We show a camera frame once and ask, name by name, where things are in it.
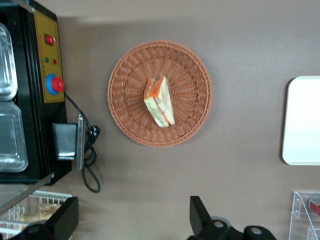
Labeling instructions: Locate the round brown wicker basket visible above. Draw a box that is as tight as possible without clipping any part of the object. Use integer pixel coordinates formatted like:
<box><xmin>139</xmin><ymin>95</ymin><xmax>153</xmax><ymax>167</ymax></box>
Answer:
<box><xmin>107</xmin><ymin>39</ymin><xmax>213</xmax><ymax>148</ymax></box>

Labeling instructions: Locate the white rectangular plastic tray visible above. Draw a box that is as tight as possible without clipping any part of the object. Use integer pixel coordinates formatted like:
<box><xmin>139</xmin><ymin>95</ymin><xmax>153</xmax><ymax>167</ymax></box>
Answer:
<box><xmin>281</xmin><ymin>75</ymin><xmax>320</xmax><ymax>166</ymax></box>

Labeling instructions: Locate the plastic-wrapped triangle sandwich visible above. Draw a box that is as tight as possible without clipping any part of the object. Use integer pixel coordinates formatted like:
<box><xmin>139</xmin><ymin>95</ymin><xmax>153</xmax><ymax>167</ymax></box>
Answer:
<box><xmin>143</xmin><ymin>75</ymin><xmax>176</xmax><ymax>129</ymax></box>

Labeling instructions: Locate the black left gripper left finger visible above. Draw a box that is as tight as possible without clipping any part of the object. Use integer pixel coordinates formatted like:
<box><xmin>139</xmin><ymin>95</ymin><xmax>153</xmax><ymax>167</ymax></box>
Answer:
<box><xmin>0</xmin><ymin>197</ymin><xmax>80</xmax><ymax>240</ymax></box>

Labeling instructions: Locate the black handle with metal bar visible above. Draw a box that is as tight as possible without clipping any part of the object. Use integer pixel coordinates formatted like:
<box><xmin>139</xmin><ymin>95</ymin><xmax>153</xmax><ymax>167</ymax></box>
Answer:
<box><xmin>51</xmin><ymin>113</ymin><xmax>87</xmax><ymax>171</ymax></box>

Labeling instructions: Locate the white wire rack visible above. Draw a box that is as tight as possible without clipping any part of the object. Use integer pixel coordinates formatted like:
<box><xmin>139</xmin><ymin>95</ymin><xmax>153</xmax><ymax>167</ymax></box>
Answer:
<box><xmin>0</xmin><ymin>189</ymin><xmax>74</xmax><ymax>239</ymax></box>

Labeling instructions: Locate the clear acrylic holder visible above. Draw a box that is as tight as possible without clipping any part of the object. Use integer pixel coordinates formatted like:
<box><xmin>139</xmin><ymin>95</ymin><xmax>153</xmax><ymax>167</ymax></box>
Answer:
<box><xmin>288</xmin><ymin>190</ymin><xmax>320</xmax><ymax>240</ymax></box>

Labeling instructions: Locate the black power cable with plug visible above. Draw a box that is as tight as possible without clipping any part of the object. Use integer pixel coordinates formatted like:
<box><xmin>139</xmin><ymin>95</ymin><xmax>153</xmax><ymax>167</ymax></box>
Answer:
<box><xmin>64</xmin><ymin>92</ymin><xmax>102</xmax><ymax>194</ymax></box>

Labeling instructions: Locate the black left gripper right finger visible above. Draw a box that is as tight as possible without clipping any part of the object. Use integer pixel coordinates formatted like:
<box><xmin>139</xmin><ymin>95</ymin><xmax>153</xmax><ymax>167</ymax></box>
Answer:
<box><xmin>187</xmin><ymin>195</ymin><xmax>276</xmax><ymax>240</ymax></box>

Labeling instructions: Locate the red emergency stop button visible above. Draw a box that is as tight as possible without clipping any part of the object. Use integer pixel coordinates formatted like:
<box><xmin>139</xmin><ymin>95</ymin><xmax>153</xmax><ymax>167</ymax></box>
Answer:
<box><xmin>45</xmin><ymin>73</ymin><xmax>66</xmax><ymax>96</ymax></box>

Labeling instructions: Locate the clear glass panel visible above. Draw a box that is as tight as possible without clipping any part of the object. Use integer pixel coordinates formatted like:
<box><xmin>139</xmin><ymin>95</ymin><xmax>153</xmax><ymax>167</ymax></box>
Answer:
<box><xmin>0</xmin><ymin>172</ymin><xmax>56</xmax><ymax>216</ymax></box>

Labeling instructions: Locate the red patterned sachet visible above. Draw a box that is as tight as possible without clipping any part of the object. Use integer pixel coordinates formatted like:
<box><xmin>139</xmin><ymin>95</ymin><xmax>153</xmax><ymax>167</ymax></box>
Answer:
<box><xmin>308</xmin><ymin>195</ymin><xmax>320</xmax><ymax>216</ymax></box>

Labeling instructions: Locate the toasted bread piece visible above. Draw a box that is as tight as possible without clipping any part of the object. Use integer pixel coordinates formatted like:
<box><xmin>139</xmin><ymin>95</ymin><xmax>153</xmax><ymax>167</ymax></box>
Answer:
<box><xmin>19</xmin><ymin>202</ymin><xmax>62</xmax><ymax>223</ymax></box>

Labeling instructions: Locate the clear plastic food container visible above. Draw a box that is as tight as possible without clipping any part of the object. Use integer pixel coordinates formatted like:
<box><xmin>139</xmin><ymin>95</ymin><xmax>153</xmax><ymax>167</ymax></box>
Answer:
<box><xmin>0</xmin><ymin>101</ymin><xmax>29</xmax><ymax>173</ymax></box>
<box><xmin>0</xmin><ymin>22</ymin><xmax>19</xmax><ymax>102</ymax></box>

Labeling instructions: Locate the black sealing machine yellow panel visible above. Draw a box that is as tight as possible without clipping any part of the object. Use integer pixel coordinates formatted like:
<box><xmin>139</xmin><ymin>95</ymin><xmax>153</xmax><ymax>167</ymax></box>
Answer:
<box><xmin>0</xmin><ymin>0</ymin><xmax>73</xmax><ymax>186</ymax></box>

